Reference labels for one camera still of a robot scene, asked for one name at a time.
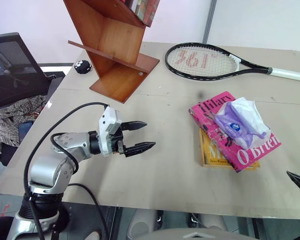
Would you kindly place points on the grey metal wall post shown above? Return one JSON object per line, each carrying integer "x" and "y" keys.
{"x": 209, "y": 21}

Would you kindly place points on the black mesh office chair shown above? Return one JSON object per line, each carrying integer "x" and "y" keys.
{"x": 12, "y": 72}

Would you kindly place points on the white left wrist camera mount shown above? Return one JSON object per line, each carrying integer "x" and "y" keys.
{"x": 109, "y": 120}

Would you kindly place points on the yellow book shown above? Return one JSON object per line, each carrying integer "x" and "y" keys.
{"x": 211, "y": 157}

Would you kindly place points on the books on shelf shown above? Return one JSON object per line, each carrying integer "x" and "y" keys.
{"x": 146, "y": 11}

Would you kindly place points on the black round plush toy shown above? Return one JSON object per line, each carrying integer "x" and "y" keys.
{"x": 82, "y": 67}

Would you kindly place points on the pink Hilary O'Brien book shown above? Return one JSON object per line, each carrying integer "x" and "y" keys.
{"x": 215, "y": 137}

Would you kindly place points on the brown wooden bookshelf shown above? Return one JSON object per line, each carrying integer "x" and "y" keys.
{"x": 115, "y": 50}

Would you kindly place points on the checked cloth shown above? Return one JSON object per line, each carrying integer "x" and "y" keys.
{"x": 15, "y": 115}

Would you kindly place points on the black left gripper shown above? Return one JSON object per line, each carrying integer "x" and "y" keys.
{"x": 117, "y": 142}

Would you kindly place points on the purple tissue pack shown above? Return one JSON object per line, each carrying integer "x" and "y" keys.
{"x": 242, "y": 122}

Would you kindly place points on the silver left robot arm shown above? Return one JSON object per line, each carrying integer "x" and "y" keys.
{"x": 65, "y": 143}

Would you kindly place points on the black tennis racket white grip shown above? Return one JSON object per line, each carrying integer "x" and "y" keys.
{"x": 227, "y": 56}

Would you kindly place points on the blue flat item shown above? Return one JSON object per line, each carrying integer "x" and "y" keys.
{"x": 25, "y": 130}

